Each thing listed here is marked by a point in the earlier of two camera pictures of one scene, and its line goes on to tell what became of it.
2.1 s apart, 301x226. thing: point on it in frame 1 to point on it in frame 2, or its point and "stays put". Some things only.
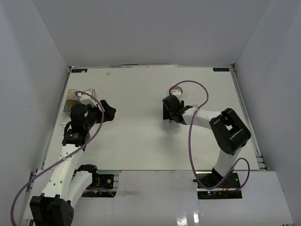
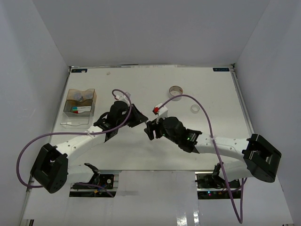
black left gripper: [110, 111] to [138, 117]
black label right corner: [221, 69] stays put
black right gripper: [166, 114] to [151, 126]
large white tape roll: [176, 87] stays put
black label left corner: [79, 70] stays put
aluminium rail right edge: [248, 120] stays put
